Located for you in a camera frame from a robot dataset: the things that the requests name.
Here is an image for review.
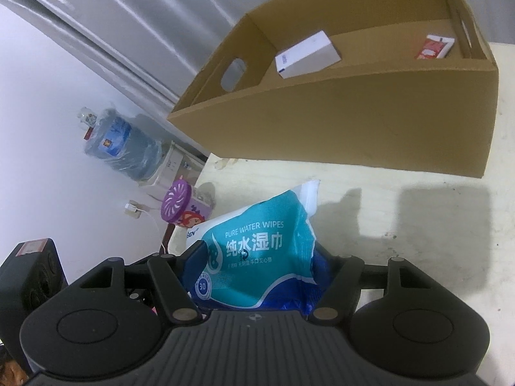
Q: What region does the purple lidded round container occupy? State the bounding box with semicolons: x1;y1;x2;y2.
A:
161;179;215;226

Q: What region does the blue wet wipes pack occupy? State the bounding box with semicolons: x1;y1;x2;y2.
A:
179;179;334;315

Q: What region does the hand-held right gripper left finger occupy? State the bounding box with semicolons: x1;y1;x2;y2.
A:
76;240;209;324

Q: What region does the brown cardboard box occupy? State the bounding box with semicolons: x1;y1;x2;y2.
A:
167;0;500;179

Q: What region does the white water dispenser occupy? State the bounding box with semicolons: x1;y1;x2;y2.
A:
139;141;211;198

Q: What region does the white charger cable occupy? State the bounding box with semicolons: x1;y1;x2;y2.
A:
137;206;172;252

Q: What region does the blue water jug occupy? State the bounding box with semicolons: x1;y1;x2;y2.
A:
76;106;162;181

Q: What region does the grey curtain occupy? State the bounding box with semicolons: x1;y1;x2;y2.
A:
0;0;318;161

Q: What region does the white rectangular box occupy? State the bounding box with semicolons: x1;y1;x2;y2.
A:
275;30;342;79

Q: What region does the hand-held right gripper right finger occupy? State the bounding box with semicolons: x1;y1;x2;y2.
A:
310;255;435;322

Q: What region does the red and white packet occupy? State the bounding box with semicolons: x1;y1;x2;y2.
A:
414;34;456;60

